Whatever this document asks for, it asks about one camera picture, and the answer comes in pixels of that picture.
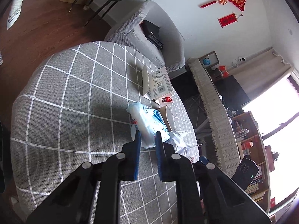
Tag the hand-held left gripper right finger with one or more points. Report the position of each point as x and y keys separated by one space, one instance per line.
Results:
x=159 y=154

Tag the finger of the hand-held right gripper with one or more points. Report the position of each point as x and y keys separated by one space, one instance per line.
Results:
x=203 y=159

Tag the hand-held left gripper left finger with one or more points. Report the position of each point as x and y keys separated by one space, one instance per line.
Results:
x=137 y=154

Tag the white plastic bag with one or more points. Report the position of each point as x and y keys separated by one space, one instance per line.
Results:
x=178 y=144

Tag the blue white tissue packet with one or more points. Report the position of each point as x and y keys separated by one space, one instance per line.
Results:
x=147 y=121

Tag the small white red carton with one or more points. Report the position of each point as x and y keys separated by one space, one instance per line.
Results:
x=165 y=100

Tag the red and white box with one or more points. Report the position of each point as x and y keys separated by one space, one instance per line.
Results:
x=161 y=84

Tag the wooden bookshelf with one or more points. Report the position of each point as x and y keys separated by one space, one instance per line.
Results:
x=254 y=144

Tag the beige fringed cloth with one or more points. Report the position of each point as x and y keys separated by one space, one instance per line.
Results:
x=215 y=112

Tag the grey checked tablecloth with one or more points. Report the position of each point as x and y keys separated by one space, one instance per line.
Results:
x=81 y=112

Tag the black monitor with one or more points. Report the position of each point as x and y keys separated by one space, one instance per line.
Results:
x=233 y=91

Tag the small red flags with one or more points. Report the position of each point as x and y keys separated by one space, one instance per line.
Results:
x=224 y=71

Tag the beige curtain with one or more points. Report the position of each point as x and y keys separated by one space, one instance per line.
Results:
x=261 y=74

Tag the small blue globe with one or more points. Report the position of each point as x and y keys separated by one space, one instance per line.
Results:
x=206 y=61

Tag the black handbag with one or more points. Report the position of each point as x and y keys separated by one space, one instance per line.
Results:
x=151 y=32

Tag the grey armchair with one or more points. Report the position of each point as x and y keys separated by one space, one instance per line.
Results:
x=144 y=11

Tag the pale green patterned tablecloth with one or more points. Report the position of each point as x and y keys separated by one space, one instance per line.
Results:
x=15 y=9

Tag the dark picture frame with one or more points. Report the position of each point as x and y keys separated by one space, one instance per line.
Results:
x=215 y=57

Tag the white security camera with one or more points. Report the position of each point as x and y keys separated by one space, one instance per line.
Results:
x=242 y=59

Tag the red wall scroll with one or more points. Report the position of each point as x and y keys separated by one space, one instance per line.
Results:
x=227 y=20

